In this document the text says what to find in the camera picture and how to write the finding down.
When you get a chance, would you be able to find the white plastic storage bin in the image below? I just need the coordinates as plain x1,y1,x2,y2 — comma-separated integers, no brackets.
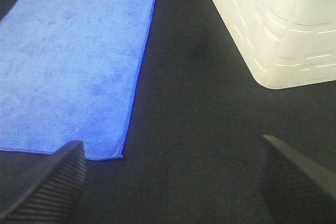
213,0,335,89

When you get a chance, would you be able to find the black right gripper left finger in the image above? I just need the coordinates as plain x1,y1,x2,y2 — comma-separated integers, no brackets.
1,141,86,223

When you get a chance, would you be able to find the blue microfibre towel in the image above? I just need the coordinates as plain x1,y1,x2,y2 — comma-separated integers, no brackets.
1,0,155,161

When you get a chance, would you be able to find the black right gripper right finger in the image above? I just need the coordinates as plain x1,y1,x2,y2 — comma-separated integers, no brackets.
258,135,335,223

